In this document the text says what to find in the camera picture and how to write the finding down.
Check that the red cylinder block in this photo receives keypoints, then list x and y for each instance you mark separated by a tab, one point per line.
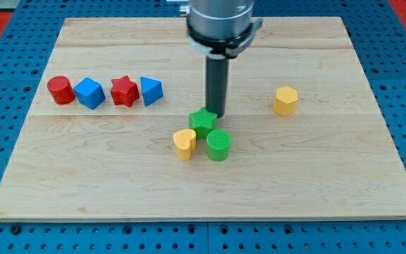
61	90

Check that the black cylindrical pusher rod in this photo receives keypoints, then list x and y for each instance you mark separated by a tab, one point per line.
216	83

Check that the yellow hexagon block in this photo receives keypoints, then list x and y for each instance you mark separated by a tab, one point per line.
285	101

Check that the wooden board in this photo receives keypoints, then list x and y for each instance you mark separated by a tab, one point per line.
332	159

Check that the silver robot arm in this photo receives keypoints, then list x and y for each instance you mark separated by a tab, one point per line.
220	30

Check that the green star block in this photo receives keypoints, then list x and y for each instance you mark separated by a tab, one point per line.
202	122

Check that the yellow heart block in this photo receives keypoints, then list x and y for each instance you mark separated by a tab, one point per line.
185	142

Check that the blue triangle block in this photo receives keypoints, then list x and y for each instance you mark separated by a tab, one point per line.
151	90

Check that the blue cube block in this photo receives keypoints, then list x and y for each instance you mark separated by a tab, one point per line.
89	93

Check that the red star block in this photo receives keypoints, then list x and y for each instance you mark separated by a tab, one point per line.
124	91

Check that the green cylinder block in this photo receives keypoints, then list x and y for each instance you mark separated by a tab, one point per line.
218	145

